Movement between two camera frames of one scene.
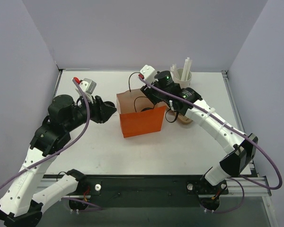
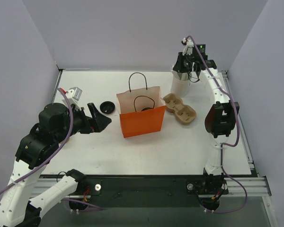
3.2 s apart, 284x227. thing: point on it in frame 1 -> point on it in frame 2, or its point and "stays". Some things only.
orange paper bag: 139,114 stays
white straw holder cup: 177,78 stays
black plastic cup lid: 146,109 stays
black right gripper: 149,92 -> 182,66
